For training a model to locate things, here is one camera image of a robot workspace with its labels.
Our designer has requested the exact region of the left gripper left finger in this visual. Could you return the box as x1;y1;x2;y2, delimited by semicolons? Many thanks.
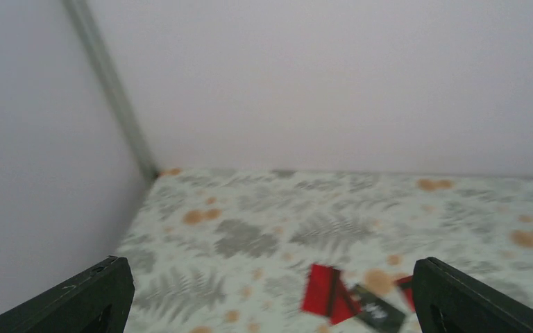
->
0;256;135;332

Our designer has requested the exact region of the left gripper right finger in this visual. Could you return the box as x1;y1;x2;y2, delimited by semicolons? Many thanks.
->
412;257;533;333

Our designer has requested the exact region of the red black stripe card far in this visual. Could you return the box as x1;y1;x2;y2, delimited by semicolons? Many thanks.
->
394;275;416;313

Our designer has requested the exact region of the black VIP card far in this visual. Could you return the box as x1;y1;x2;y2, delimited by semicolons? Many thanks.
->
350;284;406;333

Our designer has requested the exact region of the red card far left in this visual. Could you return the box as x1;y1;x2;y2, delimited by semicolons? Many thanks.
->
300;264;361;325

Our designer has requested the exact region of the floral table mat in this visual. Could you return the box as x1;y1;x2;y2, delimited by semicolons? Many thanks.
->
117;169;533;332

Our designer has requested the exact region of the aluminium corner post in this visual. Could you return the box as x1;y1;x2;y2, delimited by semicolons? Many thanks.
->
62;0;160;183

